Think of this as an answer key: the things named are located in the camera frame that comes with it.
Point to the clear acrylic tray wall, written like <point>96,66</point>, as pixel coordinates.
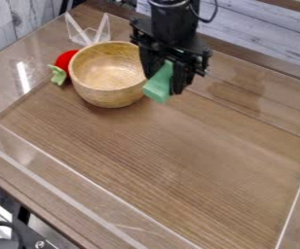
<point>94,218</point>

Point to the red toy strawberry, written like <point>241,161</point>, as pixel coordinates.
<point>60,68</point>

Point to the brown wooden bowl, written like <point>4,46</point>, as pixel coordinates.
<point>108,75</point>

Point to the black table leg bracket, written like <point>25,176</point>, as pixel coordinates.
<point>33,239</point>

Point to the green rectangular block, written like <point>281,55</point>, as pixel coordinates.
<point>157,88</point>

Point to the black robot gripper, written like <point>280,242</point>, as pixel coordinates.
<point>167,37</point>

